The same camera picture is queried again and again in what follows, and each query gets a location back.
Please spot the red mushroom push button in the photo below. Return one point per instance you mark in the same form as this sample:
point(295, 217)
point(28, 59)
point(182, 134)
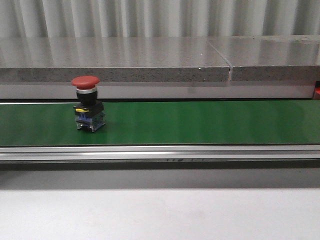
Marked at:
point(89, 113)

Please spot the white corrugated curtain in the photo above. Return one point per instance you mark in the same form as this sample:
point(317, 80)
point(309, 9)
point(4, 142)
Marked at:
point(158, 18)

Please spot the grey stone counter slab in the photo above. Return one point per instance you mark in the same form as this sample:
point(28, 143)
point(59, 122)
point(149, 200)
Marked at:
point(280, 59)

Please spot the red plastic tray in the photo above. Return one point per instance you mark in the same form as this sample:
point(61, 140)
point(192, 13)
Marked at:
point(316, 95)

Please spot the green conveyor belt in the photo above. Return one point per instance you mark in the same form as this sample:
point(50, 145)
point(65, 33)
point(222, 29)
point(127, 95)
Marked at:
point(162, 134)

